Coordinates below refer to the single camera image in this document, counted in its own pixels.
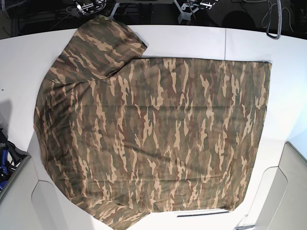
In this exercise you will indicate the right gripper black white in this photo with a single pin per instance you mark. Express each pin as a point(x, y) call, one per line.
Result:
point(88, 7)

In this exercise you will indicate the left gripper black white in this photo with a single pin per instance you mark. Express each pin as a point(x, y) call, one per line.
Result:
point(198, 4)

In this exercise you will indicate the camouflage T-shirt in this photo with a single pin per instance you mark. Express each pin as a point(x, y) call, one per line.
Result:
point(123, 136)

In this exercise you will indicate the blue black equipment pile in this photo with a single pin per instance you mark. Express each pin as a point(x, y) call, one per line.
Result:
point(12, 160)

